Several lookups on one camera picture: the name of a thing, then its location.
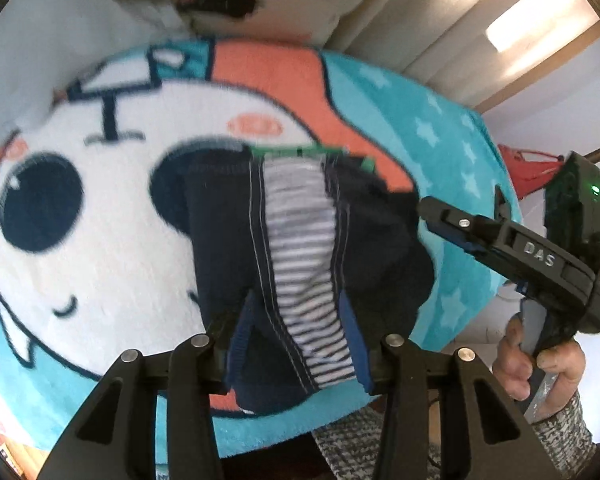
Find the person's right hand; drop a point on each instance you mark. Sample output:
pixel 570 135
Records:
pixel 565 365

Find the navy pants with striped panels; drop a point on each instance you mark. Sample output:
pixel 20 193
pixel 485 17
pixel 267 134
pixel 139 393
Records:
pixel 300 270

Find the red fabric object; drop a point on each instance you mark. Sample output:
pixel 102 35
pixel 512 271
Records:
pixel 525 167

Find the grey plush pillow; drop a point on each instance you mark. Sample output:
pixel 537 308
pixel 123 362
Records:
pixel 55 50

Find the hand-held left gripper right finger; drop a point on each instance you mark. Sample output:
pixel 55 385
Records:
pixel 395 360

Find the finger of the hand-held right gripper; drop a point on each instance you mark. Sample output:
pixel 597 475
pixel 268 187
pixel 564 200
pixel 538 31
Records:
pixel 455 222
pixel 501 207

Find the beige padded headboard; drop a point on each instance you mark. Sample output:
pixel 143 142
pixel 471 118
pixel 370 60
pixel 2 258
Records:
pixel 430 25

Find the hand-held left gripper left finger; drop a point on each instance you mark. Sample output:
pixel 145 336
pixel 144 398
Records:
pixel 200 360

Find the person's right forearm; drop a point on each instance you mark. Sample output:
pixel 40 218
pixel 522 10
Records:
pixel 565 435

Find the person's grey tweed clothing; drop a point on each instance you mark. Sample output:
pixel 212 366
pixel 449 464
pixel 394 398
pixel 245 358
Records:
pixel 350 445

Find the cartoon printed fleece blanket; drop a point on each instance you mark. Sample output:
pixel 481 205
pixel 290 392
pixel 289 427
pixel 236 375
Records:
pixel 130 270

